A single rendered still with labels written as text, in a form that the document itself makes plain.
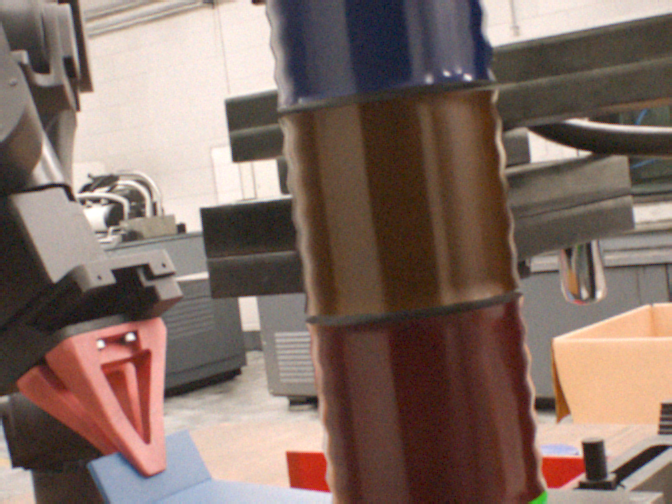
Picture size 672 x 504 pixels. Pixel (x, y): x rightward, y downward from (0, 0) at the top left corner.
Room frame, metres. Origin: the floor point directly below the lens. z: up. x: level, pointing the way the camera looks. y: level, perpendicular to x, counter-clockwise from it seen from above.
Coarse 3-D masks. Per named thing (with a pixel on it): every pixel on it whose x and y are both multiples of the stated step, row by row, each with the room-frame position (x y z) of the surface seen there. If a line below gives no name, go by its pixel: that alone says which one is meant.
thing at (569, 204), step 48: (528, 48) 0.43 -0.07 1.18; (576, 48) 0.42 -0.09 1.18; (624, 48) 0.41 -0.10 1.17; (240, 96) 0.50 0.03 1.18; (528, 96) 0.43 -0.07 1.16; (576, 96) 0.42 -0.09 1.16; (624, 96) 0.41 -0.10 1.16; (240, 144) 0.51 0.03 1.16; (528, 144) 0.53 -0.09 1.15; (288, 192) 0.48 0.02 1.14; (528, 192) 0.48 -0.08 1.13; (576, 192) 0.52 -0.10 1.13; (624, 192) 0.56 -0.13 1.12; (240, 240) 0.46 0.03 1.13; (288, 240) 0.45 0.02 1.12; (528, 240) 0.48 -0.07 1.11; (576, 240) 0.51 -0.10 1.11; (240, 288) 0.47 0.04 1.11; (288, 288) 0.45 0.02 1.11; (576, 288) 0.54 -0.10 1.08
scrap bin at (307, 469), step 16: (288, 464) 0.88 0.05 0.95; (304, 464) 0.87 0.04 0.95; (320, 464) 0.87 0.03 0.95; (544, 464) 0.77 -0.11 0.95; (560, 464) 0.76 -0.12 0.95; (576, 464) 0.75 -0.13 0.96; (304, 480) 0.87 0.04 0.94; (320, 480) 0.87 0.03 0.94; (560, 480) 0.76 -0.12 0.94; (576, 480) 0.70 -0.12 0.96
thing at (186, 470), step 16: (176, 432) 0.65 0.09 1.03; (176, 448) 0.64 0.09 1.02; (192, 448) 0.65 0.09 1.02; (96, 464) 0.60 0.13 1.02; (112, 464) 0.61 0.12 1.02; (128, 464) 0.61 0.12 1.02; (176, 464) 0.64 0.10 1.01; (192, 464) 0.64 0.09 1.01; (96, 480) 0.60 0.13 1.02; (112, 480) 0.60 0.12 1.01; (128, 480) 0.61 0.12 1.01; (144, 480) 0.62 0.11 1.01; (160, 480) 0.62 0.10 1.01; (176, 480) 0.63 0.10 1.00; (192, 480) 0.64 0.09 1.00; (208, 480) 0.64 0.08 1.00; (224, 480) 0.64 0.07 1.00; (112, 496) 0.60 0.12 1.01; (128, 496) 0.60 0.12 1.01; (144, 496) 0.61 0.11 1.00; (160, 496) 0.62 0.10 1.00; (176, 496) 0.62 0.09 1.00; (192, 496) 0.62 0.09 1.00; (208, 496) 0.62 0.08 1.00; (224, 496) 0.61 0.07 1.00; (240, 496) 0.61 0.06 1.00; (256, 496) 0.61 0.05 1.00; (272, 496) 0.61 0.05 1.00; (288, 496) 0.61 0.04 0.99; (304, 496) 0.60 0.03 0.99; (320, 496) 0.60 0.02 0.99
